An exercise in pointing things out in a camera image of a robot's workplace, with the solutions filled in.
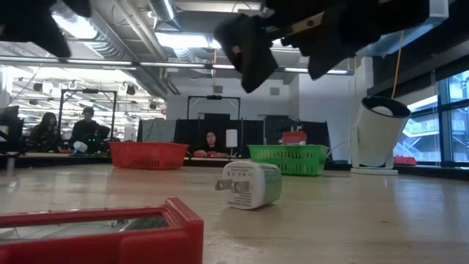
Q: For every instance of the green wall charger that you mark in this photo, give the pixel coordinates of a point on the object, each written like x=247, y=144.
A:
x=253, y=183

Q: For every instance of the person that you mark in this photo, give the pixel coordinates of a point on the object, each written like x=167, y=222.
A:
x=210, y=141
x=86, y=132
x=45, y=132

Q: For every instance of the black rig frame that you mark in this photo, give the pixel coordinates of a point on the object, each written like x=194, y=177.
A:
x=89, y=90
x=214, y=97

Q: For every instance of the black partition panel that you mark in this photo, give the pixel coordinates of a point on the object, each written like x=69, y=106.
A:
x=253, y=128

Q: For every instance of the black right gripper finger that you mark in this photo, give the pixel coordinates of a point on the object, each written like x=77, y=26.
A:
x=253, y=55
x=329, y=47

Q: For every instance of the red plastic basket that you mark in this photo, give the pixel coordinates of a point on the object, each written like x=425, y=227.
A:
x=148, y=155

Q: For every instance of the small white lamp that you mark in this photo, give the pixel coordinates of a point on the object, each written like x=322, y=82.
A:
x=231, y=138

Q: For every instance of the red digital clock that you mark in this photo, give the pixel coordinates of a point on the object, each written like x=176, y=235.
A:
x=165, y=242

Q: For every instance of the green plastic basket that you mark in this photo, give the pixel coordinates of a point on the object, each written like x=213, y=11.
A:
x=289, y=159

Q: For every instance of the small red bin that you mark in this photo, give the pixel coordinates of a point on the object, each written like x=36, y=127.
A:
x=405, y=160

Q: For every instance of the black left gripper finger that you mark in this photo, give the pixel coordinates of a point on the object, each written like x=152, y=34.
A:
x=78, y=7
x=29, y=18

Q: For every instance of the grey partition panel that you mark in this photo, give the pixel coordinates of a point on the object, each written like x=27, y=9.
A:
x=157, y=130

